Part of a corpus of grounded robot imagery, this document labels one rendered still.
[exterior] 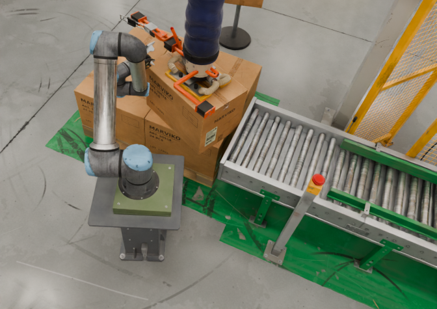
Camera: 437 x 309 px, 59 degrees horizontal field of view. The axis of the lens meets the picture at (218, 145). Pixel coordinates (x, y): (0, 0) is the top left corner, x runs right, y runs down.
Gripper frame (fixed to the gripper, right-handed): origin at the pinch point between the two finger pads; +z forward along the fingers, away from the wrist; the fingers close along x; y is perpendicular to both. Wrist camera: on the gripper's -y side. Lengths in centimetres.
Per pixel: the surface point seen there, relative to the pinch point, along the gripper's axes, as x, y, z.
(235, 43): -105, -49, 159
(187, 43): 19.6, 25.3, 3.8
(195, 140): -41, 49, -8
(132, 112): -53, -6, -17
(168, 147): -77, 22, -8
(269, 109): -49, 62, 61
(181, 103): -18.9, 32.9, -6.8
